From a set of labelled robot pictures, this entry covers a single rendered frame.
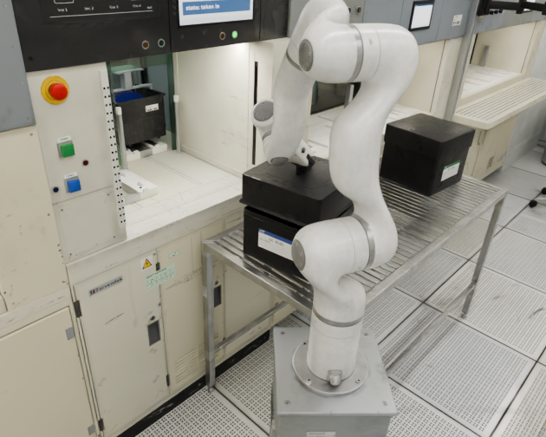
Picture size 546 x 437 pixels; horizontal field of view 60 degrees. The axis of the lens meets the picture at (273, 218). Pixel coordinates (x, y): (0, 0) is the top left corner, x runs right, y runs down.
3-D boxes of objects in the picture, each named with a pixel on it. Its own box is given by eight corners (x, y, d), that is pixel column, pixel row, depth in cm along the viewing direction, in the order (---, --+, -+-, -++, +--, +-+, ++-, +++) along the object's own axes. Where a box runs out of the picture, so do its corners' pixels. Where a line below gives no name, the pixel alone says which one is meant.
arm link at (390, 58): (313, 261, 108) (373, 248, 114) (340, 287, 98) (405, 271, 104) (322, 22, 88) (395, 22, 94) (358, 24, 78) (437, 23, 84)
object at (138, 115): (120, 157, 194) (111, 78, 178) (94, 143, 205) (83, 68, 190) (170, 142, 210) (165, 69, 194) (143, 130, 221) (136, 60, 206)
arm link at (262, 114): (298, 146, 131) (294, 119, 134) (281, 121, 119) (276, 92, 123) (270, 155, 133) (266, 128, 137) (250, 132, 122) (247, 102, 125)
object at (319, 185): (317, 232, 139) (321, 192, 132) (237, 202, 153) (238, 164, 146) (361, 197, 160) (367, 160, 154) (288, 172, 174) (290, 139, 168)
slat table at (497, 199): (314, 487, 171) (338, 327, 133) (205, 390, 205) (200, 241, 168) (467, 316, 255) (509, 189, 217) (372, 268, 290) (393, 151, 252)
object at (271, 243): (241, 252, 163) (241, 208, 154) (286, 220, 183) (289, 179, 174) (310, 283, 150) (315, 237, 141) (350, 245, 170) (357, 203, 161)
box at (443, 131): (429, 198, 206) (442, 142, 193) (376, 175, 224) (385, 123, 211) (463, 180, 223) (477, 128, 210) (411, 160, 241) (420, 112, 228)
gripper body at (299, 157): (305, 133, 134) (317, 151, 144) (276, 124, 139) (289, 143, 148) (294, 155, 133) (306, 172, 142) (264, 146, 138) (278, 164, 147)
